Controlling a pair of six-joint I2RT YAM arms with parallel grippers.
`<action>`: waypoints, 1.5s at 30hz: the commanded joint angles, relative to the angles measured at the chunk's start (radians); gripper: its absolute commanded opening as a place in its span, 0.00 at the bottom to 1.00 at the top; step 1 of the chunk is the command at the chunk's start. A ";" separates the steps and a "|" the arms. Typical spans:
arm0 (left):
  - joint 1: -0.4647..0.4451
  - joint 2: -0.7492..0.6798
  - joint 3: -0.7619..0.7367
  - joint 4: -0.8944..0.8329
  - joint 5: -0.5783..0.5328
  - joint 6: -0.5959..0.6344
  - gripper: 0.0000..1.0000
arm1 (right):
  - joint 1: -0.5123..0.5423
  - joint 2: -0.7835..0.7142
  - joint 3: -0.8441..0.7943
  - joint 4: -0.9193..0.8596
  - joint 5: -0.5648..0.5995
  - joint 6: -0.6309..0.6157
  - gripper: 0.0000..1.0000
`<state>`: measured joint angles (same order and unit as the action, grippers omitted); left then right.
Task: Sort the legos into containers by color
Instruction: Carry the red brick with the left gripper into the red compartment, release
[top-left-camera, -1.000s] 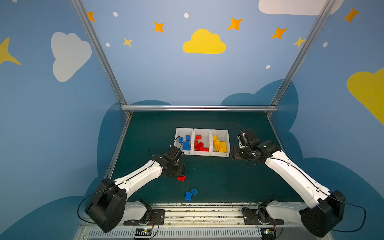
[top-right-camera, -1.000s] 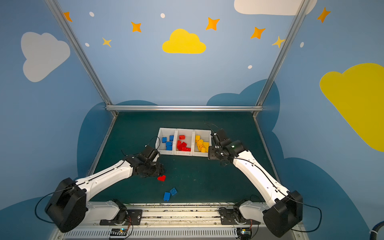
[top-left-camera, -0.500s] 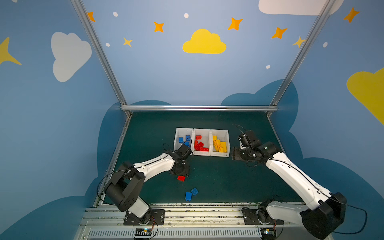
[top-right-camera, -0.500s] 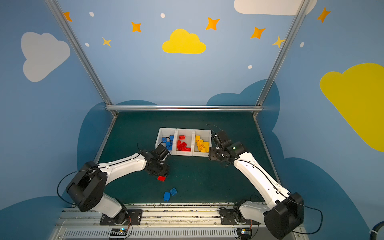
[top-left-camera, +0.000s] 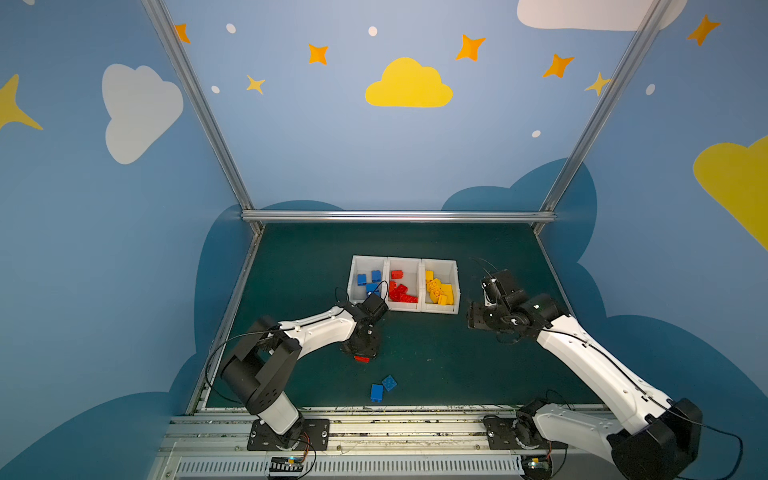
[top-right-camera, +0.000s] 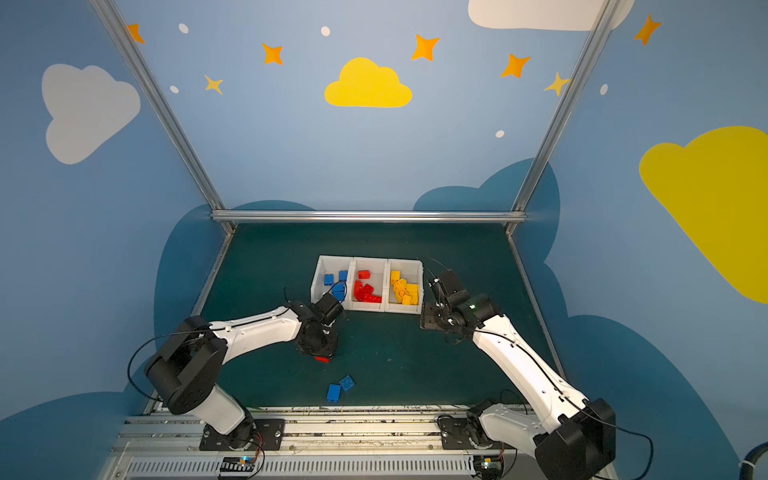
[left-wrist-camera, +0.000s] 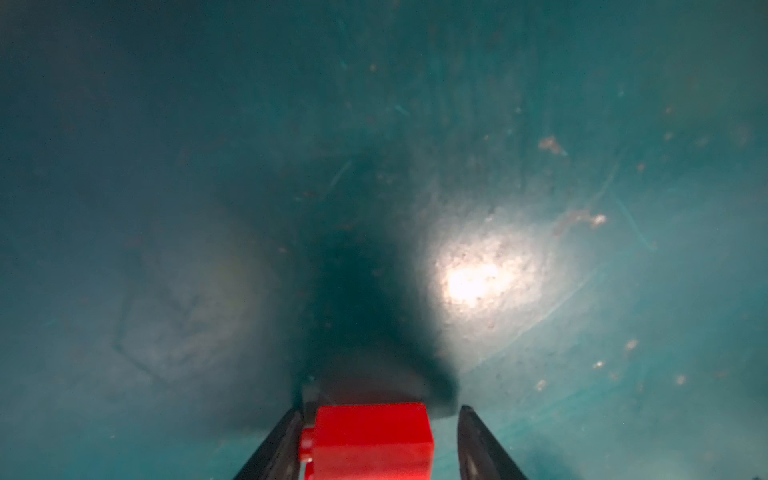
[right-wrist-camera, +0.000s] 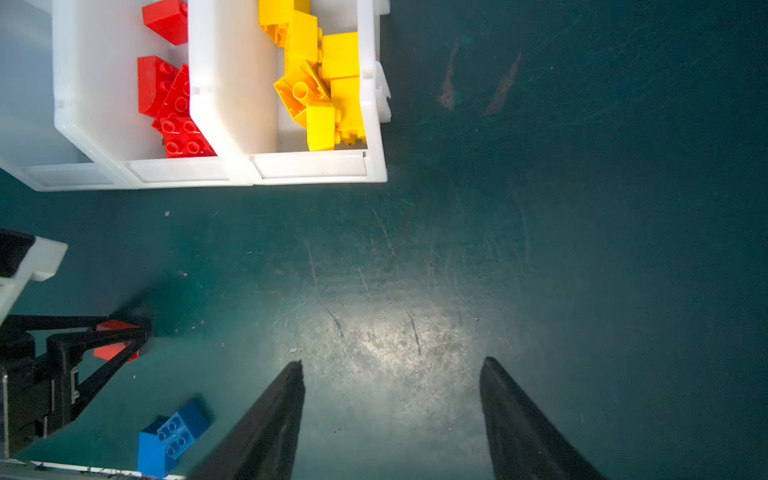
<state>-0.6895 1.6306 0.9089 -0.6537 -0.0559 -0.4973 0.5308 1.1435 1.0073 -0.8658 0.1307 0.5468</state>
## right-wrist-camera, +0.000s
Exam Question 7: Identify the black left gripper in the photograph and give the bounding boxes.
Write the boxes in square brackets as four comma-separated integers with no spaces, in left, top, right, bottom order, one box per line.
[0,314,151,460]

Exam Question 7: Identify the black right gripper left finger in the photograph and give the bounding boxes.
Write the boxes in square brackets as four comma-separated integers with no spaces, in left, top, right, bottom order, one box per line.
[188,361,306,479]

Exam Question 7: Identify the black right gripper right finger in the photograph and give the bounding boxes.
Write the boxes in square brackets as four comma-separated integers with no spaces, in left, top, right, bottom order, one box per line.
[479,357,604,479]

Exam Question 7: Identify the blue lego brick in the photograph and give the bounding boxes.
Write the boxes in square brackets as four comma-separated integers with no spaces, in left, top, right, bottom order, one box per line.
[156,400,210,460]
[138,416,178,479]

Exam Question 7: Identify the small yellow lego brick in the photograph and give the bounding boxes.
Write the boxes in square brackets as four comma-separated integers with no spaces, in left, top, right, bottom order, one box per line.
[306,102,336,151]

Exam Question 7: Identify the red lego long brick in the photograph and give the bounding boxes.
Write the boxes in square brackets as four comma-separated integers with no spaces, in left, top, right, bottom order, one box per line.
[152,64,216,158]

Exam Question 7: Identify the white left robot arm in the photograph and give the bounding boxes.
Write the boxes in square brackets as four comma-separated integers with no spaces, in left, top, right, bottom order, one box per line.
[1,229,149,459]

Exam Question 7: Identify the white left bin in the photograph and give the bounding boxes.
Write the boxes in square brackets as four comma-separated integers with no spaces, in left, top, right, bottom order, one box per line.
[1,1,129,191]

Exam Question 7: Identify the white right bin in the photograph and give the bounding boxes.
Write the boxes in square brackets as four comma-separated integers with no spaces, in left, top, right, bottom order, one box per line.
[188,1,392,185]

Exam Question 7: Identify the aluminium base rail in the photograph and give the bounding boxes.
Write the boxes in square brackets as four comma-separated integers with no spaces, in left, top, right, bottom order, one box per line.
[1,460,157,480]

